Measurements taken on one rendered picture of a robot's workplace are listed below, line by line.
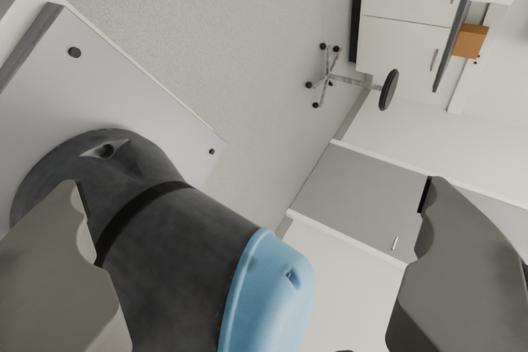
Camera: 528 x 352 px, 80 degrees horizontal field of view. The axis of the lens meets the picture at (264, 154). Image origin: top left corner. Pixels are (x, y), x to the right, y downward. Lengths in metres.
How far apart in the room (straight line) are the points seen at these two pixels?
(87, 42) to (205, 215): 0.17
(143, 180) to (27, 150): 0.09
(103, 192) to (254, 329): 0.15
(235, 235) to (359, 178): 3.37
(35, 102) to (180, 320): 0.19
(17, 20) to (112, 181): 0.13
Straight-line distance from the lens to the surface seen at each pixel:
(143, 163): 0.29
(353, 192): 3.48
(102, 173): 0.28
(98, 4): 1.24
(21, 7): 0.31
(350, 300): 3.10
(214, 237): 0.22
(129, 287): 0.24
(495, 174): 4.04
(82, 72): 0.31
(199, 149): 0.43
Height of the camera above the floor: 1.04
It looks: 26 degrees down
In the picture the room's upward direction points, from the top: 112 degrees clockwise
